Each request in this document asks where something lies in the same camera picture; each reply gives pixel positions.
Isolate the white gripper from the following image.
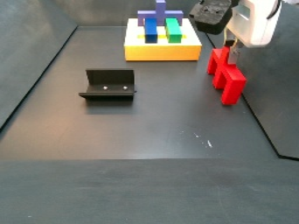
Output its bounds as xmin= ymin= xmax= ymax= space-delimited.
xmin=223 ymin=0 xmax=281 ymax=65

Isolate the red cross-shaped block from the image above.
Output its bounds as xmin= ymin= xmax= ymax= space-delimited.
xmin=207 ymin=46 xmax=247 ymax=105

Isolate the yellow wooden base board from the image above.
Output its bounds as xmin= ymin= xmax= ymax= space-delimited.
xmin=124 ymin=18 xmax=201 ymax=61

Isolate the green rectangular block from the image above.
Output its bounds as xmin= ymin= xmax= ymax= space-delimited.
xmin=164 ymin=17 xmax=183 ymax=43

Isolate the purple cross-shaped block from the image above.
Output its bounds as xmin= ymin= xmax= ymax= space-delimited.
xmin=136 ymin=0 xmax=183 ymax=26

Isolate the blue rectangular block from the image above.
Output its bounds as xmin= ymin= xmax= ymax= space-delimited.
xmin=144 ymin=18 xmax=157 ymax=44

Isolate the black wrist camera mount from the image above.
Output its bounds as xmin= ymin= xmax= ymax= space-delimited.
xmin=189 ymin=0 xmax=239 ymax=35

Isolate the black angled bracket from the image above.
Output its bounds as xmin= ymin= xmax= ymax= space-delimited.
xmin=78 ymin=68 xmax=136 ymax=100

